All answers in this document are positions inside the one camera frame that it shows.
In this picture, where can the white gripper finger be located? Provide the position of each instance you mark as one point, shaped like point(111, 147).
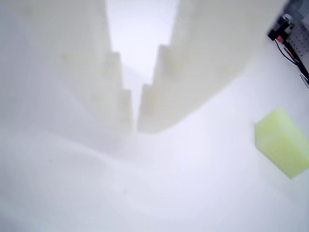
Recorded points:
point(205, 48)
point(60, 60)

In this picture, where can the pale yellow foam block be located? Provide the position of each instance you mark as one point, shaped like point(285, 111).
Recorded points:
point(282, 142)

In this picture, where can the black box with red light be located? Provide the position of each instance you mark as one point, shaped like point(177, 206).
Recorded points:
point(277, 29)

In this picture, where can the white perforated board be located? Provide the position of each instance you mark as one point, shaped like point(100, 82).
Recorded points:
point(300, 36)

